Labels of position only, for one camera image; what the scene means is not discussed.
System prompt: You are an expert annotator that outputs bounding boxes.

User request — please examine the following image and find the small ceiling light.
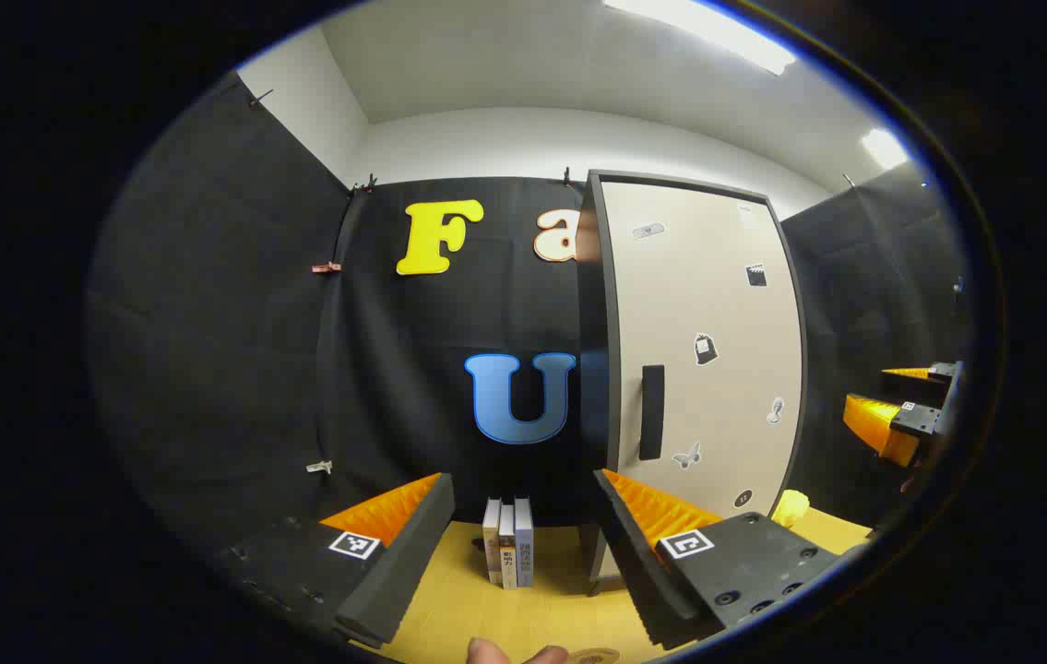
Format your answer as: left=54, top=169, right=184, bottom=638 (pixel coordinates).
left=859, top=127, right=911, bottom=171

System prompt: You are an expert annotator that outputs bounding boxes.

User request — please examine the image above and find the black backdrop cloth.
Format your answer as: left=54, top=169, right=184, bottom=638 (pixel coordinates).
left=85, top=72, right=974, bottom=559

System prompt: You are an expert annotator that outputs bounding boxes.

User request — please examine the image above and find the white book orange print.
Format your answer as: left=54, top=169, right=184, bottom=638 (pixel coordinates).
left=498, top=504, right=518, bottom=590

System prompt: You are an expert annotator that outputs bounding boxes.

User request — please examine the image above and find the cream spine book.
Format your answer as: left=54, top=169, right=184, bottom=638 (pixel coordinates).
left=482, top=499, right=503, bottom=584

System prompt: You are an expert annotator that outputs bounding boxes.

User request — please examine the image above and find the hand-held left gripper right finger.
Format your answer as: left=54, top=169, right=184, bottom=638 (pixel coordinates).
left=591, top=468, right=842, bottom=651

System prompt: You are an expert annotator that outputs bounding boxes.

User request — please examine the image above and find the pale blue spine book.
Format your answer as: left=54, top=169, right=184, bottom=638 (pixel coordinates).
left=514, top=497, right=535, bottom=588

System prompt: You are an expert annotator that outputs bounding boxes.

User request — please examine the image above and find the dark grey cabinet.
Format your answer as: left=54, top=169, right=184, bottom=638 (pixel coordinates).
left=576, top=169, right=810, bottom=596

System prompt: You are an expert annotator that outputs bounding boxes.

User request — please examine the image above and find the black cabinet door handle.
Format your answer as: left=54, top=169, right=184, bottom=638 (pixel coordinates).
left=639, top=365, right=666, bottom=461

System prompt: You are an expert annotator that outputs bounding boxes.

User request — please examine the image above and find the yellow sponge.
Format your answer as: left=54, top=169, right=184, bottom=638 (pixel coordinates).
left=770, top=490, right=811, bottom=529

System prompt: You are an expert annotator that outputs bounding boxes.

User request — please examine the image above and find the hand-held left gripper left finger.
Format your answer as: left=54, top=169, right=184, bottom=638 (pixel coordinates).
left=209, top=472, right=456, bottom=649

